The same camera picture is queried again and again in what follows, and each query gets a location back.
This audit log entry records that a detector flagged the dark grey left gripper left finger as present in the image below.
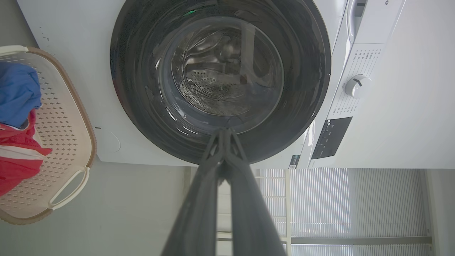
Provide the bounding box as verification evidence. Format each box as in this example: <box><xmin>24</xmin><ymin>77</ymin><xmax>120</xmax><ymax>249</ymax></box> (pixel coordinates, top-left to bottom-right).
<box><xmin>161</xmin><ymin>128</ymin><xmax>228</xmax><ymax>256</ymax></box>

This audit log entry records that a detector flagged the blue garment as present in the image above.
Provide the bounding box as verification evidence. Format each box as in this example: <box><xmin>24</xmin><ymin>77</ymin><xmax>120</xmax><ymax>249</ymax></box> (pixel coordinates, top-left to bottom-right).
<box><xmin>0</xmin><ymin>62</ymin><xmax>42</xmax><ymax>129</ymax></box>

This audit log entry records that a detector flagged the white washer control knob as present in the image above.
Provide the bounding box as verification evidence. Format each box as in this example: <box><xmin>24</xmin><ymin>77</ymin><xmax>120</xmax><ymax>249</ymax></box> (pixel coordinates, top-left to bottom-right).
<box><xmin>344</xmin><ymin>74</ymin><xmax>372</xmax><ymax>98</ymax></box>

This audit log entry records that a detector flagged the white detergent drawer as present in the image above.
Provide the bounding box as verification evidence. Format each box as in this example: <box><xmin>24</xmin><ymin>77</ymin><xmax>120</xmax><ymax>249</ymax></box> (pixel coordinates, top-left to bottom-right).
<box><xmin>347</xmin><ymin>0</ymin><xmax>406</xmax><ymax>45</ymax></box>

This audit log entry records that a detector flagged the red and white jersey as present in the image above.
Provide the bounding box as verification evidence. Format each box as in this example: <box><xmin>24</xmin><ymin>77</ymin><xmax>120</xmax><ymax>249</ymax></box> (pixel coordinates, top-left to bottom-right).
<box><xmin>0</xmin><ymin>110</ymin><xmax>53</xmax><ymax>197</ymax></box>

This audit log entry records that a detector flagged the stainless steel washer drum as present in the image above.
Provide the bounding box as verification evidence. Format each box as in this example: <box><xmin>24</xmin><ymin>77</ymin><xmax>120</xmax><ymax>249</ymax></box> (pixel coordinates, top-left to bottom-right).
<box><xmin>171</xmin><ymin>27</ymin><xmax>285</xmax><ymax>127</ymax></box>

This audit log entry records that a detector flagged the black washer display panel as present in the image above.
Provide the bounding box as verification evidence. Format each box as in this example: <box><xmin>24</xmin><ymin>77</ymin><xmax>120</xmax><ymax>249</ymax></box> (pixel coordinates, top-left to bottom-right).
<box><xmin>311</xmin><ymin>116</ymin><xmax>353</xmax><ymax>160</ymax></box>

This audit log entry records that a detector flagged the black round glass washer door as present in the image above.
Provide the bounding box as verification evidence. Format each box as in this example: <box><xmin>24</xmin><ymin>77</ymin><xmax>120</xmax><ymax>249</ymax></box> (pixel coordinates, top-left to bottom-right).
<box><xmin>109</xmin><ymin>0</ymin><xmax>332</xmax><ymax>165</ymax></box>

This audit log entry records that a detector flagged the cream perforated laundry basket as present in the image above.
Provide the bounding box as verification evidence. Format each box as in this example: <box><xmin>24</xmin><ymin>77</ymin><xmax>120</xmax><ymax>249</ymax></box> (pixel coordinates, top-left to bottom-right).
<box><xmin>0</xmin><ymin>45</ymin><xmax>97</xmax><ymax>225</ymax></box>

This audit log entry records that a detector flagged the white window blind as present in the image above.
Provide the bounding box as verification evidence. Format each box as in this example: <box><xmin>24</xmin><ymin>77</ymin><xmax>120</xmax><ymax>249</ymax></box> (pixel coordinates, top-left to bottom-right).
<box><xmin>256</xmin><ymin>168</ymin><xmax>432</xmax><ymax>256</ymax></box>

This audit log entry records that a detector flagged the round white drain filter cover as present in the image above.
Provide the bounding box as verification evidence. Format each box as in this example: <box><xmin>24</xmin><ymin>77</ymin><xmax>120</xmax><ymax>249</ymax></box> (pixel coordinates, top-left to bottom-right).
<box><xmin>95</xmin><ymin>126</ymin><xmax>121</xmax><ymax>154</ymax></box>

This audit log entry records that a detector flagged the white front-load washing machine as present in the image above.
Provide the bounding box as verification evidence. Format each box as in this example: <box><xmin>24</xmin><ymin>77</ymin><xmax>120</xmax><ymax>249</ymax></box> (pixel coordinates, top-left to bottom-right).
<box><xmin>16</xmin><ymin>0</ymin><xmax>455</xmax><ymax>170</ymax></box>

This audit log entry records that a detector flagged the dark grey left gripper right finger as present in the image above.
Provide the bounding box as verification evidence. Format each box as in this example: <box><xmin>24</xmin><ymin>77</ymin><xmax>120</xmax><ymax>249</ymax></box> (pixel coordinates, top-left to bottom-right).
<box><xmin>225</xmin><ymin>128</ymin><xmax>288</xmax><ymax>256</ymax></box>

